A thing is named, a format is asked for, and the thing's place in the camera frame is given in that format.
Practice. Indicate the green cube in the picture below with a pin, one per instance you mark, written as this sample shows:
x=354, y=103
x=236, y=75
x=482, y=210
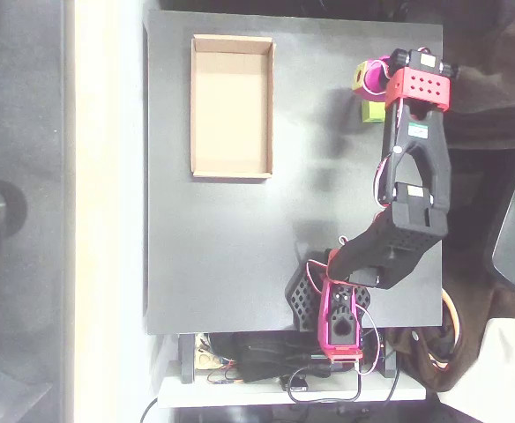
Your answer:
x=372, y=112

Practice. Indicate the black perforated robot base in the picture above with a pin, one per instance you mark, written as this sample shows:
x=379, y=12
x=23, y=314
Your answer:
x=299, y=299

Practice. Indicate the cardboard box tray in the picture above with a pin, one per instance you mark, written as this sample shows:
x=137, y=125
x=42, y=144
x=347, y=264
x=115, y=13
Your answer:
x=231, y=110

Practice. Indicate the brown blanket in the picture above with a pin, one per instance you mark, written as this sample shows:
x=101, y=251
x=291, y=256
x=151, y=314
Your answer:
x=495, y=66

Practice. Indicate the small black connector box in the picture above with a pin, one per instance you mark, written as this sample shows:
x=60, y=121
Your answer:
x=299, y=384

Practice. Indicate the beige controller board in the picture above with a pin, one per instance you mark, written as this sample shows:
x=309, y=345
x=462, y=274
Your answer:
x=204, y=359

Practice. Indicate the white cloth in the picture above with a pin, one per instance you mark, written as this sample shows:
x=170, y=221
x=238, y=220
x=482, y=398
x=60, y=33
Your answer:
x=513, y=374

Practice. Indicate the white shelf board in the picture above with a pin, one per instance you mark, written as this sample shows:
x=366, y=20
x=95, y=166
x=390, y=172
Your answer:
x=222, y=394

